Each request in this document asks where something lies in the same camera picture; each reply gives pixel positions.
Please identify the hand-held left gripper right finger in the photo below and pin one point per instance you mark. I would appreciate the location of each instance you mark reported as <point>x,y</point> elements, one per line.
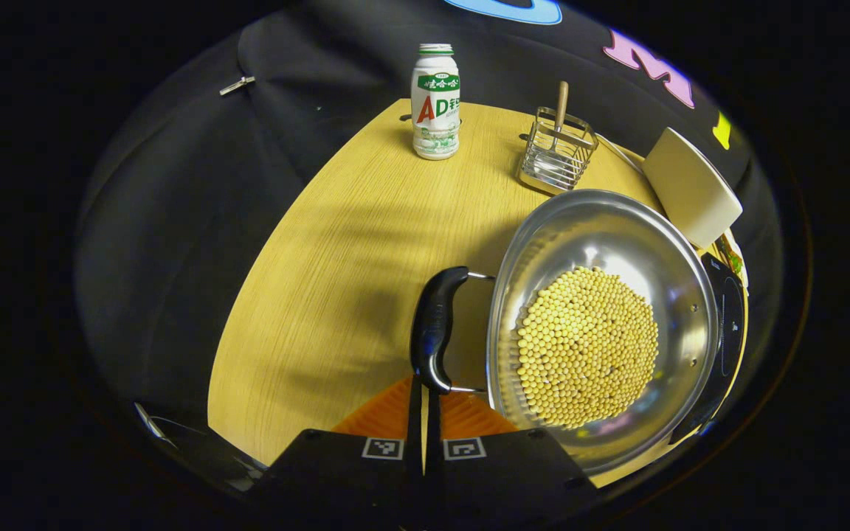
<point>513,468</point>

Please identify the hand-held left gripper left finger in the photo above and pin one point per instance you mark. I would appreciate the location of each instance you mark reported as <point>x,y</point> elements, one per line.
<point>344,464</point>

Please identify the black induction cooktop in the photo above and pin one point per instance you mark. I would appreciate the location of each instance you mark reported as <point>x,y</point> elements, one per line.
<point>727,324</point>

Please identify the pile of yellow soybeans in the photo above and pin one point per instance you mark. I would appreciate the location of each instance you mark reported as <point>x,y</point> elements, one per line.
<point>587,346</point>

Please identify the black backdrop cloth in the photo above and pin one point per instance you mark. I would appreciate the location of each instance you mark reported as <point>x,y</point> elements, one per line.
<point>196,206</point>

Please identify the white toaster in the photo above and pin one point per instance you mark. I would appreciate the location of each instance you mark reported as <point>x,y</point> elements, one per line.
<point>690,188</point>

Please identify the white green drink bottle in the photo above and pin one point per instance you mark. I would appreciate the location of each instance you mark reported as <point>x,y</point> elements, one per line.
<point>435,103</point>

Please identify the silver metal clip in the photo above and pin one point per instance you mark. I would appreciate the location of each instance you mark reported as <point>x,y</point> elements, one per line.
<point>237,85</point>

